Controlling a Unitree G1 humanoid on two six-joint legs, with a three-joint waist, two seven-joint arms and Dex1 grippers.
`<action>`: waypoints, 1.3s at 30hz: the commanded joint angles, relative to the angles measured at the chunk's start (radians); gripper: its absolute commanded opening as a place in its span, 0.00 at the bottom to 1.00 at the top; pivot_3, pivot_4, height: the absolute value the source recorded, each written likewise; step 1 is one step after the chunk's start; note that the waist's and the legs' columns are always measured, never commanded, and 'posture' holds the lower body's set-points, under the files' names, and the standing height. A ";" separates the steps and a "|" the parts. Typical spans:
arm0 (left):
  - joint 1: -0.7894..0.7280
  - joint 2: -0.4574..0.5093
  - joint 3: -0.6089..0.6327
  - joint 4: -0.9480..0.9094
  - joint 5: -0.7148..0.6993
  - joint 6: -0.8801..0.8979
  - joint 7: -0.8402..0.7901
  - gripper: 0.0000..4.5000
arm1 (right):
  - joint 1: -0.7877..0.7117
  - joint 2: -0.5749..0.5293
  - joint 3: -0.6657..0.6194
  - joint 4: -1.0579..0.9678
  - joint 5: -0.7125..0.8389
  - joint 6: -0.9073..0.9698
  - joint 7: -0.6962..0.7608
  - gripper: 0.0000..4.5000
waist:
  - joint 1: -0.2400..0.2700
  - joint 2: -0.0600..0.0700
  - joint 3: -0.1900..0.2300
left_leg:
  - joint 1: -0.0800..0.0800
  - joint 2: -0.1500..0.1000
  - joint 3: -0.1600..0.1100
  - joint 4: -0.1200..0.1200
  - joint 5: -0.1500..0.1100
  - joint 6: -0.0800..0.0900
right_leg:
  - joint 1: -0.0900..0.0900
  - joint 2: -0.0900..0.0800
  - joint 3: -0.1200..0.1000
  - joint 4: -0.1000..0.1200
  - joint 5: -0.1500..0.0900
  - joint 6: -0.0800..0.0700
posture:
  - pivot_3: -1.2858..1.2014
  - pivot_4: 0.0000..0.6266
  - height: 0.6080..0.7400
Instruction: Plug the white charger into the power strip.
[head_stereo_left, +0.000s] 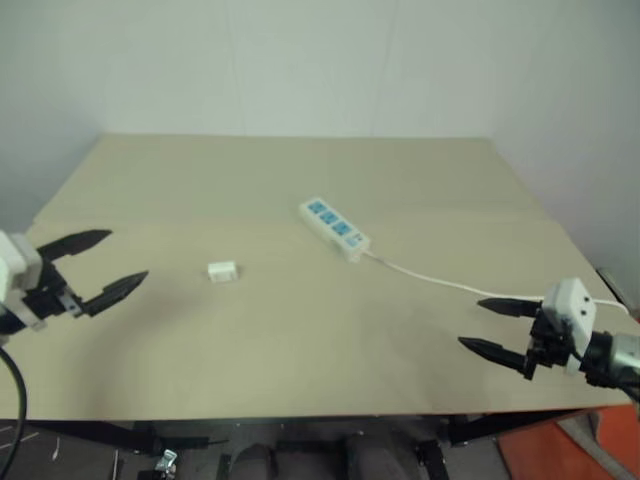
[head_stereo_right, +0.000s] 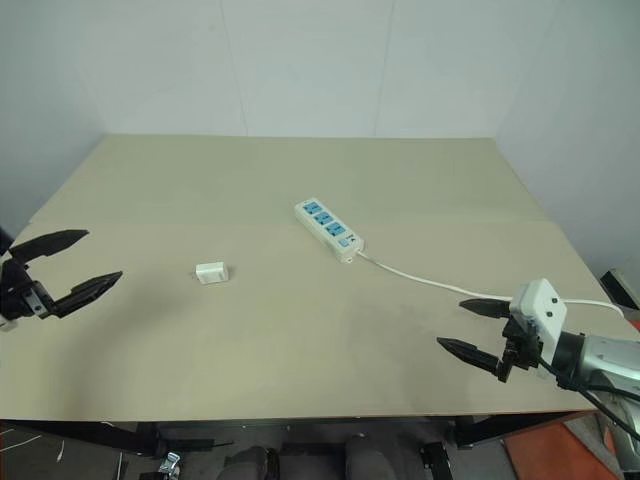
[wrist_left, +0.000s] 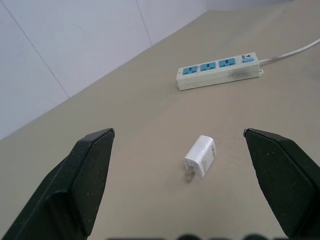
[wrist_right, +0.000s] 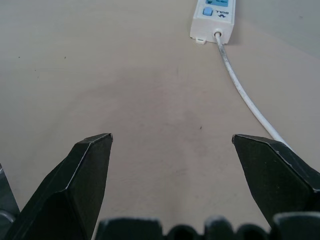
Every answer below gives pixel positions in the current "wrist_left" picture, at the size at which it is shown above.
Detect white charger plug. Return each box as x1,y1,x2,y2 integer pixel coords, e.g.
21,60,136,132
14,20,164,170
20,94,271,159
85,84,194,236
183,134,217,184

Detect white power strip cable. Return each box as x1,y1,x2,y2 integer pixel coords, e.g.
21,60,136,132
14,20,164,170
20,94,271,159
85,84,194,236
258,37,320,64

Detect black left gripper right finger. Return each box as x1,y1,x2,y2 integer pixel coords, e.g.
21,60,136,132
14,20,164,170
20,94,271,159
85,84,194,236
242,127,320,240

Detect white power strip blue sockets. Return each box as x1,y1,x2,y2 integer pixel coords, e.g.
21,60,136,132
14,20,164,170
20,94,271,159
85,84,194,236
175,51,265,91

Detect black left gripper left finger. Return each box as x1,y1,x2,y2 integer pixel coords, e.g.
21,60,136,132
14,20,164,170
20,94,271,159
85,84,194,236
0,127,116,240

